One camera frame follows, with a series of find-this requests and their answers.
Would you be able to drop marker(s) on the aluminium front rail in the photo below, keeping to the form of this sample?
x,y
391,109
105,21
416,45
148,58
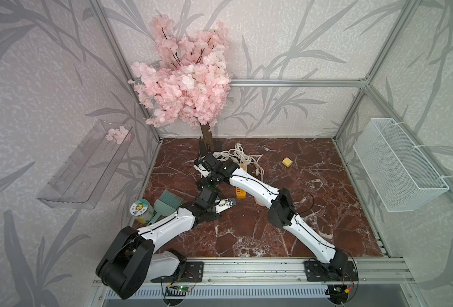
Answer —
x,y
290,271

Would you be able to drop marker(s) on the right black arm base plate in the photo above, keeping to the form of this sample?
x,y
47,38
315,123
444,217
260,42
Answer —
x,y
318,272

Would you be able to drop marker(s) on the green tape roll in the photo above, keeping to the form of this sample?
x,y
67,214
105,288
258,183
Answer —
x,y
142,211

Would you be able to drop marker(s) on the orange power strip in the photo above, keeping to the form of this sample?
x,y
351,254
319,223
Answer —
x,y
240,193

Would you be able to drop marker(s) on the white wire mesh basket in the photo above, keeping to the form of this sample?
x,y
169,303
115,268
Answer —
x,y
403,177

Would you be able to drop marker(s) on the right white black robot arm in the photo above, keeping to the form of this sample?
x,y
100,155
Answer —
x,y
282,213

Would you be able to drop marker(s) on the pink cherry blossom tree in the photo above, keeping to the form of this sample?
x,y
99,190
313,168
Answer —
x,y
192,83

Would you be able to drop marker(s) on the beige cube charger plug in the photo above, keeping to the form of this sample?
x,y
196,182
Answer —
x,y
244,166

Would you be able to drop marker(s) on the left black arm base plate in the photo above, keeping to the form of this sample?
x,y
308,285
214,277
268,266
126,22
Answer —
x,y
186,272

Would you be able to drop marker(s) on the yellow charger plug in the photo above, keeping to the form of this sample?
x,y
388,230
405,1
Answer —
x,y
287,162

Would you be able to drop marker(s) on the clear acrylic wall shelf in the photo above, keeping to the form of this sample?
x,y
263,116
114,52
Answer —
x,y
83,178

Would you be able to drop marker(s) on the white charger plug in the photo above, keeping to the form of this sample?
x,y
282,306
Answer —
x,y
199,167

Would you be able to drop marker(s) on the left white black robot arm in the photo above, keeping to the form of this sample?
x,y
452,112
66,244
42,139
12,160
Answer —
x,y
126,264

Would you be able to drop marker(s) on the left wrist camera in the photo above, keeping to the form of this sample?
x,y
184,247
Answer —
x,y
224,205

